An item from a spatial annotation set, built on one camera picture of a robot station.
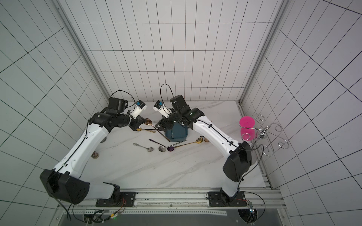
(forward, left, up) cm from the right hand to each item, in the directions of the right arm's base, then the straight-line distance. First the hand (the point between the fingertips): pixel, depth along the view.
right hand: (155, 121), depth 75 cm
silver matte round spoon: (-4, -1, -25) cm, 25 cm away
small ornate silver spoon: (-5, +7, -24) cm, 26 cm away
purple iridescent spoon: (-3, -5, -25) cm, 26 cm away
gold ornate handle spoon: (+9, +18, -24) cm, 31 cm away
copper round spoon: (0, +3, -1) cm, 4 cm away
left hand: (0, +8, -2) cm, 8 cm away
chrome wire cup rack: (-6, -54, +1) cm, 55 cm away
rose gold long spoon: (+4, -30, -24) cm, 39 cm away
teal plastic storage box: (+9, -10, -26) cm, 30 cm away
